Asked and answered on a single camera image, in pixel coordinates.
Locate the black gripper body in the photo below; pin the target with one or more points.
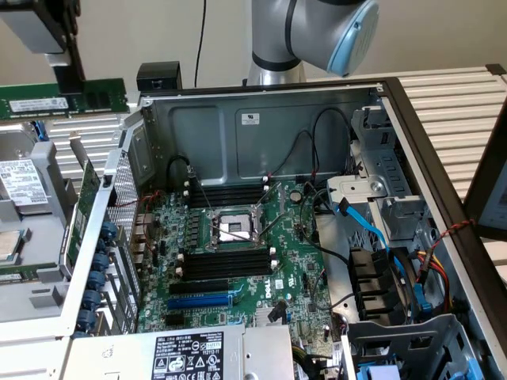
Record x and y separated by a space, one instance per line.
71 16

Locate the green RAM stick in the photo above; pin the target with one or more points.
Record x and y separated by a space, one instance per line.
103 97
31 269

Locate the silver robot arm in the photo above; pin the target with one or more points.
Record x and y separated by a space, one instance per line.
273 31

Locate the black RAM slot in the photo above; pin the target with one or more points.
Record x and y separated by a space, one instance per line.
226 203
227 260
226 194
227 266
227 255
226 189
227 271
226 198

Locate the small black box device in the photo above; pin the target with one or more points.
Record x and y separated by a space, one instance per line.
158 75

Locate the silver hard disk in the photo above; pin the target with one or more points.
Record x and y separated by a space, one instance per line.
20 178

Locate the green graphics card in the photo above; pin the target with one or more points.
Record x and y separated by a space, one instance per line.
81 206

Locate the black and grey PC case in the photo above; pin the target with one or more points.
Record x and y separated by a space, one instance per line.
206 134

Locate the blue slot retainer clip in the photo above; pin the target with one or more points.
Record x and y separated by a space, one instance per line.
102 246
84 318
107 230
100 262
90 299
95 280

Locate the thin metal locking lever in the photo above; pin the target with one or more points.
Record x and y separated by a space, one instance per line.
206 194
231 233

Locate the silver CPU chip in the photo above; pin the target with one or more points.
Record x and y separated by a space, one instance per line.
8 245

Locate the metal socket cover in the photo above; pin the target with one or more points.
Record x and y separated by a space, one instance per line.
280 196

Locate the long black expansion slot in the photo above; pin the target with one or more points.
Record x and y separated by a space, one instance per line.
198 287

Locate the silver coin battery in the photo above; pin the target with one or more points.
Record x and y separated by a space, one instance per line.
294 195

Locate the blue expansion slot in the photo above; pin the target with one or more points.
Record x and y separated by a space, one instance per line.
198 303

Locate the short black expansion slot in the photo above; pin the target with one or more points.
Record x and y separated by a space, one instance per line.
176 320

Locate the grey power supply unit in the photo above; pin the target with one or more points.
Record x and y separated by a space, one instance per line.
119 356

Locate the green motherboard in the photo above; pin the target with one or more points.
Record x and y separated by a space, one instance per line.
301 253

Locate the silver finned heatsink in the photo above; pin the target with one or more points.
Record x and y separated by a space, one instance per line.
265 316

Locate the grey metal disk bay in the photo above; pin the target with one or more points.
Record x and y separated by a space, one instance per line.
380 158

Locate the black corner cap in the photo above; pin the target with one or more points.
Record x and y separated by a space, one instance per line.
496 73

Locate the large perforated drive cage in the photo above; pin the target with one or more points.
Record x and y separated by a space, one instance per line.
416 336

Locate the black framed monitor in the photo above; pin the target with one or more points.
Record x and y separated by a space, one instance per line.
493 198

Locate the CPU socket with metal frame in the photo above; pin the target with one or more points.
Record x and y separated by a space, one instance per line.
231 227

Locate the black plastic bracket block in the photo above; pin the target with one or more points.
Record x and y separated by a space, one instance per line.
372 277

